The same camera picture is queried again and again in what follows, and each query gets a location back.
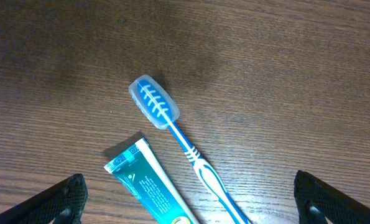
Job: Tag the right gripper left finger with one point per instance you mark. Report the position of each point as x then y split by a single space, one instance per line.
62 203

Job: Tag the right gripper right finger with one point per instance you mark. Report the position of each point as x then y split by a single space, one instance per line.
318 202

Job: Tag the green toothpaste tube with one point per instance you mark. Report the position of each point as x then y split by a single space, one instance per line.
140 172

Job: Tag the blue white toothbrush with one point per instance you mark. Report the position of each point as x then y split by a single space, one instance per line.
160 109

